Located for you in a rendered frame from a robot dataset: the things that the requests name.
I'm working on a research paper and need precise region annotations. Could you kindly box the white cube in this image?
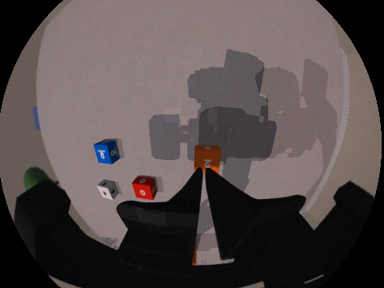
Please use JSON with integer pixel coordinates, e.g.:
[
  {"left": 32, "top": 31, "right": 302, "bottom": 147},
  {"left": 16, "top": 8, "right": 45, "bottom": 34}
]
[{"left": 97, "top": 180, "right": 118, "bottom": 201}]

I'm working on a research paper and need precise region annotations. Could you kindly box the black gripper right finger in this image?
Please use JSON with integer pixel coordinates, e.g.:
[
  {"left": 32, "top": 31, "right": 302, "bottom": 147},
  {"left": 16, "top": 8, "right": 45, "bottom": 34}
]
[{"left": 205, "top": 167, "right": 306, "bottom": 260}]

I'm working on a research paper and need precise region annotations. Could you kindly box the blue block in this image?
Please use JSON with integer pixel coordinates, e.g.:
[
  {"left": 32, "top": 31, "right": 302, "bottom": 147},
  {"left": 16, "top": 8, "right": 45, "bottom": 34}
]
[{"left": 94, "top": 141, "right": 119, "bottom": 164}]

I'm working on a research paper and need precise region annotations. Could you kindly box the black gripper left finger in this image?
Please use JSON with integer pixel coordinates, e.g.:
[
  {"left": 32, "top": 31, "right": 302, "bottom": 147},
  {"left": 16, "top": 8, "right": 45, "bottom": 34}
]
[{"left": 116, "top": 167, "right": 202, "bottom": 259}]

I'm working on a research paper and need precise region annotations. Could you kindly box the red block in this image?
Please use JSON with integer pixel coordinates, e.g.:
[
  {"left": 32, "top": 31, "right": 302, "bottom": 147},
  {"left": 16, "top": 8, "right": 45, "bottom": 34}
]
[{"left": 132, "top": 177, "right": 157, "bottom": 199}]

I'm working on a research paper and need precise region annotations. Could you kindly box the orange block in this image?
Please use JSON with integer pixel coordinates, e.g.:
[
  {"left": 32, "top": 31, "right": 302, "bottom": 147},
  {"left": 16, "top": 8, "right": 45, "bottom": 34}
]
[{"left": 194, "top": 145, "right": 222, "bottom": 173}]

